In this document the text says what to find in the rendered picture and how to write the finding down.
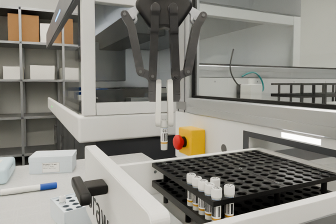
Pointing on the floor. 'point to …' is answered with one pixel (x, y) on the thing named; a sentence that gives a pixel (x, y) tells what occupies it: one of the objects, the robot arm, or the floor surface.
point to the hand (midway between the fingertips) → (164, 102)
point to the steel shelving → (46, 14)
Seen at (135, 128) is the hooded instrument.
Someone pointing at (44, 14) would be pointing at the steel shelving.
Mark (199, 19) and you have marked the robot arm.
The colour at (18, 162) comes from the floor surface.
